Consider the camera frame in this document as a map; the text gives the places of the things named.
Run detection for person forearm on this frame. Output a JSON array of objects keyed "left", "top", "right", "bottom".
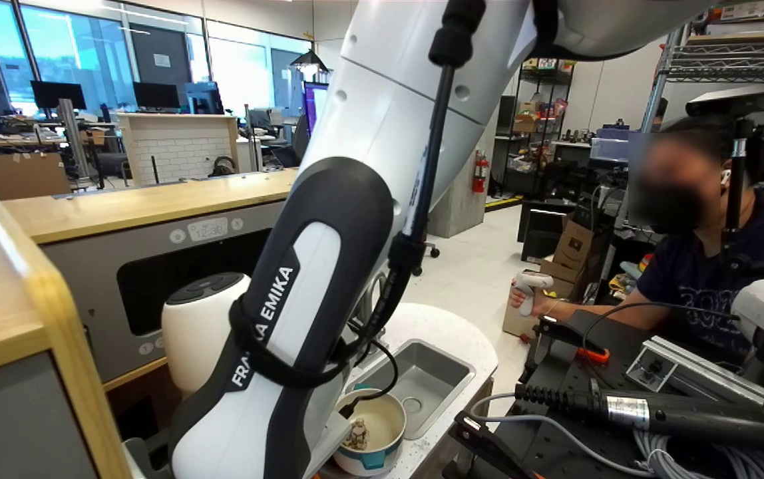
[{"left": 530, "top": 295, "right": 671, "bottom": 333}]

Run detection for red fire extinguisher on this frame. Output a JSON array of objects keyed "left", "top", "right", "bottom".
[{"left": 469, "top": 148, "right": 492, "bottom": 198}]

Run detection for white speckled toy kitchen countertop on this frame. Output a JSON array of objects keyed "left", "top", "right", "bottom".
[{"left": 309, "top": 301, "right": 500, "bottom": 479}]

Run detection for grey toy sink basin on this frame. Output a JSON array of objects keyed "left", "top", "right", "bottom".
[{"left": 351, "top": 341, "right": 476, "bottom": 441}]

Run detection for white plastic bottle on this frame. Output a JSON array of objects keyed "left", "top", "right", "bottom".
[{"left": 510, "top": 270, "right": 558, "bottom": 341}]

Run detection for pendant ceiling lamp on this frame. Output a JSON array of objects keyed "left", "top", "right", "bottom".
[{"left": 288, "top": 38, "right": 336, "bottom": 87}]

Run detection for cardboard box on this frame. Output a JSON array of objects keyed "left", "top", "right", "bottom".
[{"left": 538, "top": 216, "right": 602, "bottom": 288}]

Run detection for leopard print plush toy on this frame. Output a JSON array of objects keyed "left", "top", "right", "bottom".
[{"left": 343, "top": 419, "right": 375, "bottom": 453}]

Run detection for black shelf with items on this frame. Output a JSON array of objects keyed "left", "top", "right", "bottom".
[{"left": 510, "top": 57, "right": 577, "bottom": 195}]

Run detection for white partition board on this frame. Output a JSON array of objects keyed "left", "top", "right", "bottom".
[{"left": 118, "top": 113, "right": 243, "bottom": 188}]

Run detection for black pegboard table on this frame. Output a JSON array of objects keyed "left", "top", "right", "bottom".
[{"left": 450, "top": 309, "right": 764, "bottom": 479}]

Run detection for seated person in dark shirt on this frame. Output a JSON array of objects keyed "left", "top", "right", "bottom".
[{"left": 530, "top": 114, "right": 764, "bottom": 376}]

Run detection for aluminium extrusion bar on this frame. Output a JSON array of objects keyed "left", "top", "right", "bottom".
[{"left": 625, "top": 333, "right": 764, "bottom": 413}]

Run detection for wooden office desk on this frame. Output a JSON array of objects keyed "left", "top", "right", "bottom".
[{"left": 0, "top": 148, "right": 74, "bottom": 203}]

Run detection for metal storage rack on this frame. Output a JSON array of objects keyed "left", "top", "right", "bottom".
[{"left": 659, "top": 0, "right": 764, "bottom": 87}]

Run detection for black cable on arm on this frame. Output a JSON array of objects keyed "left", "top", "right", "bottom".
[{"left": 336, "top": 0, "right": 489, "bottom": 403}]

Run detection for orange handled black clamp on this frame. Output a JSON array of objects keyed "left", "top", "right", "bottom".
[{"left": 534, "top": 320, "right": 614, "bottom": 367}]

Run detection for thin grey cable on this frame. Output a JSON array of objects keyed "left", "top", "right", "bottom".
[{"left": 466, "top": 391, "right": 663, "bottom": 479}]

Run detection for thick black cable connector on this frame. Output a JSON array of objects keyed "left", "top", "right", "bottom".
[{"left": 510, "top": 381, "right": 764, "bottom": 449}]

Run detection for black camera on stand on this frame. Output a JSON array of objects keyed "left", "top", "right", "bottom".
[{"left": 685, "top": 78, "right": 764, "bottom": 235}]

